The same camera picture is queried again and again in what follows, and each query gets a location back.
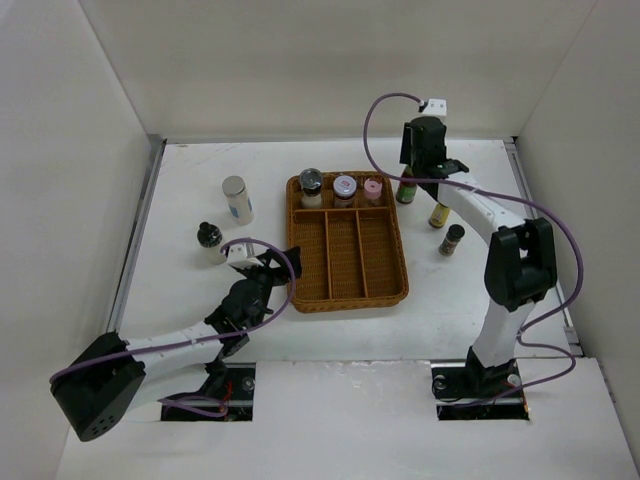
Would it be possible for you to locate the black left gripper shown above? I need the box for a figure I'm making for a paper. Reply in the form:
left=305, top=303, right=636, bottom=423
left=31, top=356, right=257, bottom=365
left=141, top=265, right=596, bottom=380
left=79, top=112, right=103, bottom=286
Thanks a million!
left=237, top=246, right=299, bottom=307

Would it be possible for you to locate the red sauce bottle yellow cap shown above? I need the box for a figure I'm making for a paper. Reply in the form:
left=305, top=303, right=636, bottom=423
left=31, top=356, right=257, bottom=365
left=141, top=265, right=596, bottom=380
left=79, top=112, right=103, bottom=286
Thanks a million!
left=395, top=165, right=417, bottom=205

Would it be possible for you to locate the pink-cap spice bottle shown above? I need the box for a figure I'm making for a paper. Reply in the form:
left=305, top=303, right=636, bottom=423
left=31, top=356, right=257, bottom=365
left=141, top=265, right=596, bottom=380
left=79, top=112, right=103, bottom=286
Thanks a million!
left=363, top=177, right=383, bottom=207

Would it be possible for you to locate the silver-lid jar blue label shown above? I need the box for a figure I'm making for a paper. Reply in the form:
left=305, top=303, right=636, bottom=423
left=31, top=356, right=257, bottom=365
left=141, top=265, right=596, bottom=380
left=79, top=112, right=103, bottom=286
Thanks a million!
left=222, top=175, right=254, bottom=225

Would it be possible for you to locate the small yellow-label brown bottle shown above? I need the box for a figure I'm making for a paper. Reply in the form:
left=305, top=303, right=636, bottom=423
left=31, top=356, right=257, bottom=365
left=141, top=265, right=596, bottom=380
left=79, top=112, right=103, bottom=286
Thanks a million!
left=428, top=202, right=451, bottom=229

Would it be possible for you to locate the black-cap salt grinder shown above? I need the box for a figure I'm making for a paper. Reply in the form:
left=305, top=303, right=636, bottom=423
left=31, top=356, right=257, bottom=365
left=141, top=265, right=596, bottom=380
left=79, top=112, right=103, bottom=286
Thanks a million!
left=299, top=168, right=324, bottom=209

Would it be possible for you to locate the white-lid brown sauce jar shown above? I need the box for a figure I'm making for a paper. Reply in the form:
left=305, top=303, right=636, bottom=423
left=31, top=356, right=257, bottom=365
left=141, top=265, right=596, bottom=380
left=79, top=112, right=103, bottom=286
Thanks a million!
left=333, top=175, right=358, bottom=208

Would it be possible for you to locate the black-cap spice shaker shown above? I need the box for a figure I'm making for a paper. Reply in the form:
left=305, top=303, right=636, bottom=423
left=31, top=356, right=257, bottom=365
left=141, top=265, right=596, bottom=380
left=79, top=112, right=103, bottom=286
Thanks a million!
left=438, top=224, right=465, bottom=256

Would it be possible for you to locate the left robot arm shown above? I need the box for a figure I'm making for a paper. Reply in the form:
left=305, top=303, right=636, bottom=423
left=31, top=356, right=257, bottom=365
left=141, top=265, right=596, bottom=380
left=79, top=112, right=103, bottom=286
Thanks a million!
left=50, top=239, right=302, bottom=442

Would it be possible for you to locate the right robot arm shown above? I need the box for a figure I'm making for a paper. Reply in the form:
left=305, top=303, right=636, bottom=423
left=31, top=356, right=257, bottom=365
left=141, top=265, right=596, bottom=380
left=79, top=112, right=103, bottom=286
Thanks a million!
left=400, top=116, right=557, bottom=400

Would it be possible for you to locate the wicker divided tray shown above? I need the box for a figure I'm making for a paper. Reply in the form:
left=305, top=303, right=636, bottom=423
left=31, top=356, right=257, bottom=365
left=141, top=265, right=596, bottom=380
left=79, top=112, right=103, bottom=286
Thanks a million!
left=286, top=171, right=409, bottom=314

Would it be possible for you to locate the round-knob glass shaker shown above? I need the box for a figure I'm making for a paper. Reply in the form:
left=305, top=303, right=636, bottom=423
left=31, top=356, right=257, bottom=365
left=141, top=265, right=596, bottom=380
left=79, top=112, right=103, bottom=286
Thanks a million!
left=197, top=222, right=227, bottom=265

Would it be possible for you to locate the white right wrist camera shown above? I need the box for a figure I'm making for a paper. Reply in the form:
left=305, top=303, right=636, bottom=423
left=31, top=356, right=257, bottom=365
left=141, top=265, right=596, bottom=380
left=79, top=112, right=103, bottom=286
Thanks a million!
left=418, top=98, right=447, bottom=120

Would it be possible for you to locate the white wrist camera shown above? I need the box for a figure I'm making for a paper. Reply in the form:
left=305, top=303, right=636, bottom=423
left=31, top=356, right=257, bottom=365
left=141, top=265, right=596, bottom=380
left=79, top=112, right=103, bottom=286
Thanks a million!
left=418, top=98, right=447, bottom=120
left=225, top=239, right=259, bottom=270

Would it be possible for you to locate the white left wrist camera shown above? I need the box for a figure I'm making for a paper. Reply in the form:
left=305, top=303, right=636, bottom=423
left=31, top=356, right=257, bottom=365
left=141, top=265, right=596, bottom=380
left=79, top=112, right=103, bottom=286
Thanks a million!
left=225, top=239, right=259, bottom=270

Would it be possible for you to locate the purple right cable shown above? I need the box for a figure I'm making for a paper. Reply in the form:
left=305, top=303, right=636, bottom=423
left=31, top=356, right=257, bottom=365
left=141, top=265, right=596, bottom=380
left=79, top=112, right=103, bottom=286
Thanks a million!
left=363, top=92, right=585, bottom=406

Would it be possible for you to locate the purple cable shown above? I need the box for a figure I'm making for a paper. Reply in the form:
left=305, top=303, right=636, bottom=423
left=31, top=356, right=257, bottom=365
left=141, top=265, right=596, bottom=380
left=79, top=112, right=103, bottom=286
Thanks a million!
left=363, top=92, right=585, bottom=406
left=48, top=238, right=296, bottom=419

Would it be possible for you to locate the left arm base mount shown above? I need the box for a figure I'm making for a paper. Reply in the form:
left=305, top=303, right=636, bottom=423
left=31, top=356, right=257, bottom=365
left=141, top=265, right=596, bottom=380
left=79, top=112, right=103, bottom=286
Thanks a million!
left=160, top=363, right=256, bottom=422

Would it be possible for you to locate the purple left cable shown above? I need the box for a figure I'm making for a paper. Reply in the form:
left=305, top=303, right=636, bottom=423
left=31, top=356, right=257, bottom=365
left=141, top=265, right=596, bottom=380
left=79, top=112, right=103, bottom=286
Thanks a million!
left=48, top=238, right=296, bottom=419

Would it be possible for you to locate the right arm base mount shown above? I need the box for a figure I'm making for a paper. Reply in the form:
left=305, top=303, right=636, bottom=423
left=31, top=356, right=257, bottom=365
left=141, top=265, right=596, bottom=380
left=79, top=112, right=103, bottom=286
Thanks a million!
left=431, top=361, right=529, bottom=421

